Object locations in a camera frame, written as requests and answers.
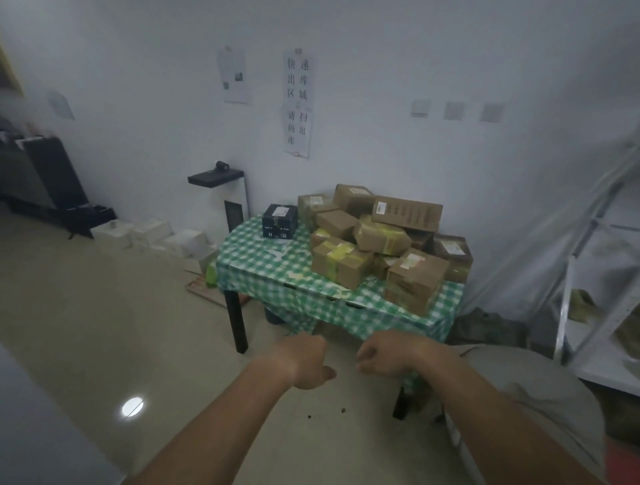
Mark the small black box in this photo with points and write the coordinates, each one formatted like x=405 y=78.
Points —
x=279 y=222

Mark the white wall switch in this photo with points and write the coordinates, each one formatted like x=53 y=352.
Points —
x=420 y=108

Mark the white box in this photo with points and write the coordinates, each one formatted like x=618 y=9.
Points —
x=114 y=232
x=187 y=244
x=150 y=235

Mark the small paper notice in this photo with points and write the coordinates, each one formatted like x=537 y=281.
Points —
x=234 y=75

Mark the grey sack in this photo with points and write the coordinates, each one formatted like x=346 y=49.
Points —
x=545 y=394

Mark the flat cardboard sheet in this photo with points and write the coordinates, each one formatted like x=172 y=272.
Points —
x=215 y=295

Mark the green checkered tablecloth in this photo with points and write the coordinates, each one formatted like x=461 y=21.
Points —
x=300 y=280

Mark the olive green bag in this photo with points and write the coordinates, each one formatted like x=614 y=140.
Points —
x=490 y=327

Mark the olive parcel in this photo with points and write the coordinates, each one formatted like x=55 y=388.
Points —
x=585 y=305

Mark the white stand with black top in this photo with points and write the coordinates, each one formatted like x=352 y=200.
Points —
x=232 y=197

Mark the person's right hand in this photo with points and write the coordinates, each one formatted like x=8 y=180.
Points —
x=395 y=352

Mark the person's left thumb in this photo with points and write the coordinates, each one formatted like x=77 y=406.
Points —
x=326 y=374

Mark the small black camera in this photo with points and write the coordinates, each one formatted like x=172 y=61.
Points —
x=222 y=165

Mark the green packet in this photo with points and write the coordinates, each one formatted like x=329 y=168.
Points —
x=211 y=272

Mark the person's left hand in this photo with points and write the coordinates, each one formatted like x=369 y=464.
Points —
x=300 y=359

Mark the white metal shelf rack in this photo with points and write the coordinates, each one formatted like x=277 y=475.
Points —
x=595 y=280

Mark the long paper notice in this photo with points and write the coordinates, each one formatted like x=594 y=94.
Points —
x=298 y=105

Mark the person's left forearm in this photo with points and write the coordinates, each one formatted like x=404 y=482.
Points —
x=220 y=424

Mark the black folding board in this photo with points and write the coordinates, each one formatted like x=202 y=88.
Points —
x=55 y=175

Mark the pile of brown cardboard boxes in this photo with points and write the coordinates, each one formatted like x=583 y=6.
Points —
x=380 y=240

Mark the person's right forearm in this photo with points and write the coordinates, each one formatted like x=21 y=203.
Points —
x=490 y=419

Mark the person's right thumb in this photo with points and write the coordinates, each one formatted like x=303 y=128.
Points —
x=364 y=360

